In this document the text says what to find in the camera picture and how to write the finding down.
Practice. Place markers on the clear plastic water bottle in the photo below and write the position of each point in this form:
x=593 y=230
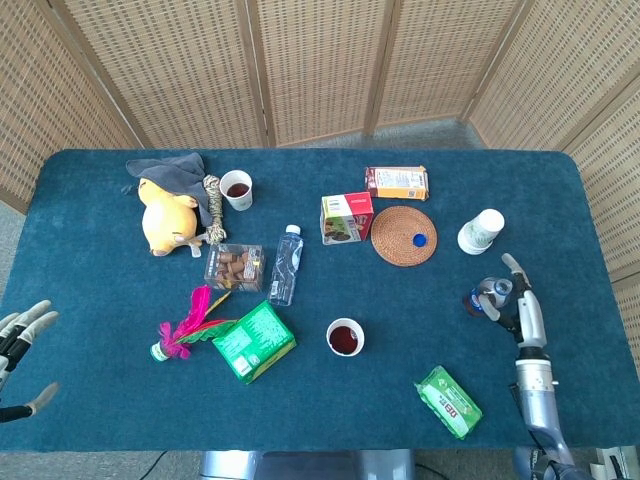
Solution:
x=285 y=265

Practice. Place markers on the green wet wipes pack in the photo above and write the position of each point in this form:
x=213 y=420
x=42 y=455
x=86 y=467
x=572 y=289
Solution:
x=447 y=402

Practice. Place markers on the blue table cover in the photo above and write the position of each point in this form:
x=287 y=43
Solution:
x=350 y=285

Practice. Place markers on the grey cloth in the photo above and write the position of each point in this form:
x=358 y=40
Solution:
x=175 y=170

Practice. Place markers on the clear plastic cookie box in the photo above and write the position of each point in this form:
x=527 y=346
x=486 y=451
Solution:
x=232 y=267

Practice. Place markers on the red and green biscuit box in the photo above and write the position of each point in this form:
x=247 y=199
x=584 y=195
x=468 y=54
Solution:
x=345 y=225

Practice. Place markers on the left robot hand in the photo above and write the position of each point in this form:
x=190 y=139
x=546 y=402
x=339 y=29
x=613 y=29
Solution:
x=25 y=330

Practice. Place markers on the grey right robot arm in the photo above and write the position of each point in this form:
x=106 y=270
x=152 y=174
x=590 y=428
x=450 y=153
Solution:
x=537 y=395

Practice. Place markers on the large green tissue pack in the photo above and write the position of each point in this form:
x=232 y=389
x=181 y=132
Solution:
x=252 y=340

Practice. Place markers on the woven folding screen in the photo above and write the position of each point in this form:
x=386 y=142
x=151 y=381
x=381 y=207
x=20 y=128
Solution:
x=320 y=65

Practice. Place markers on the pink feather shuttlecock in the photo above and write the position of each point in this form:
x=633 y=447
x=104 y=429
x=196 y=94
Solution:
x=197 y=310

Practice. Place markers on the yellow plush toy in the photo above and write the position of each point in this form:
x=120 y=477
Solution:
x=165 y=220

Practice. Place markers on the blue bottle cap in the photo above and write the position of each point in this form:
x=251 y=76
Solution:
x=420 y=240

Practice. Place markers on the paper cup with blue print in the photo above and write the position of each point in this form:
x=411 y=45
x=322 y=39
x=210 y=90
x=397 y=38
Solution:
x=345 y=322

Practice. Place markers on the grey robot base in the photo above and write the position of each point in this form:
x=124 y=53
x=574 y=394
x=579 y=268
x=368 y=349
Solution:
x=300 y=467

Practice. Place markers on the small bottle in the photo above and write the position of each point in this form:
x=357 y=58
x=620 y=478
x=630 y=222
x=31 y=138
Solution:
x=480 y=300

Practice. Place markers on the round woven rattan coaster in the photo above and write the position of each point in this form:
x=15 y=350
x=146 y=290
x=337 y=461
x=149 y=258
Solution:
x=395 y=235

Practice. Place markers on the stack of floral paper cups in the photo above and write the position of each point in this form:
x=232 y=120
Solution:
x=480 y=232

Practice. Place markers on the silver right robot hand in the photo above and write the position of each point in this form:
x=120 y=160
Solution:
x=532 y=320

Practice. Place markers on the paper cup with green flower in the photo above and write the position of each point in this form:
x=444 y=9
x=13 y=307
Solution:
x=242 y=202

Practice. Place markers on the orange snack box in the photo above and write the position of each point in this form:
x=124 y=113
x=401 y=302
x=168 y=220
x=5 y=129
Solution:
x=400 y=182

